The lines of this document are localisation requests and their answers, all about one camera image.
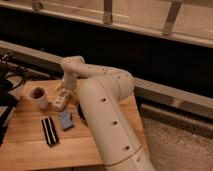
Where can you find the blue sponge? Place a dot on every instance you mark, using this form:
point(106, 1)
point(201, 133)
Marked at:
point(66, 120)

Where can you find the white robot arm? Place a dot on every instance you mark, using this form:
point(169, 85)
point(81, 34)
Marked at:
point(99, 95)

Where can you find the white plastic bottle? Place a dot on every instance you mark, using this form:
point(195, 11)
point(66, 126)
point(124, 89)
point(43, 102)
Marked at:
point(62, 99)

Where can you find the black equipment with cables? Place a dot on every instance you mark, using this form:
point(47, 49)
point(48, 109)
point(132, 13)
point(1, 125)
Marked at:
point(7, 100)

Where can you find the wooden board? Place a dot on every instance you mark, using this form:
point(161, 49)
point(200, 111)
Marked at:
point(24, 146)

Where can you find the black striped rectangular block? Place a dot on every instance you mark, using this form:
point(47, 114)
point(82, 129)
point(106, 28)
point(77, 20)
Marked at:
point(49, 131)

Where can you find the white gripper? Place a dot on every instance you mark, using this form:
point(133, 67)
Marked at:
point(69, 81)

